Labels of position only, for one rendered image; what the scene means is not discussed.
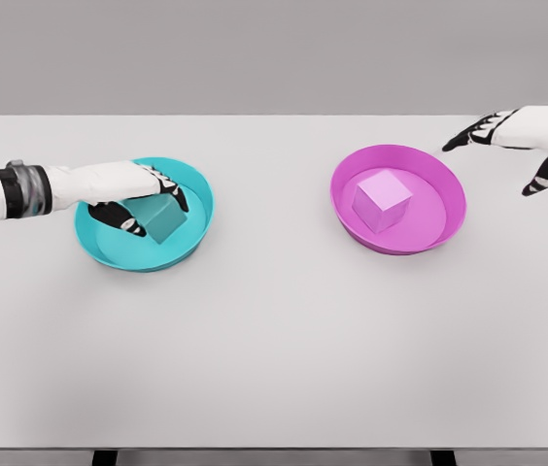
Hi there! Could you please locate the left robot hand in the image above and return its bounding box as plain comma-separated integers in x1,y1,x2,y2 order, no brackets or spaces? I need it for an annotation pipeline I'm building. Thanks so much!
78,160,190,239

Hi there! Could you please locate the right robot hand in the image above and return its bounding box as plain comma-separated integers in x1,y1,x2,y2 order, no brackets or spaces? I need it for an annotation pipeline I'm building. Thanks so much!
441,105,548,198

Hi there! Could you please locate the teal block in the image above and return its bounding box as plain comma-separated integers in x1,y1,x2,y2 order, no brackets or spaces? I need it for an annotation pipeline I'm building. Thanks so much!
121,194,188,246

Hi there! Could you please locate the teal plate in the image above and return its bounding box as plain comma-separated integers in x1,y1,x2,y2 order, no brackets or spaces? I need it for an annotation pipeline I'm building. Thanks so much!
74,156,216,274

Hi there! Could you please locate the pink plate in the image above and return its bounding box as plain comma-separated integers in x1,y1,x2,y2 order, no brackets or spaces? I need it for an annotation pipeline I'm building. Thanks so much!
329,143,467,255

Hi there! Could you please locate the pink block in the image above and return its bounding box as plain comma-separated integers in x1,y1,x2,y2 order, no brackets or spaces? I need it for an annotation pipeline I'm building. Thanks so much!
352,169,413,234

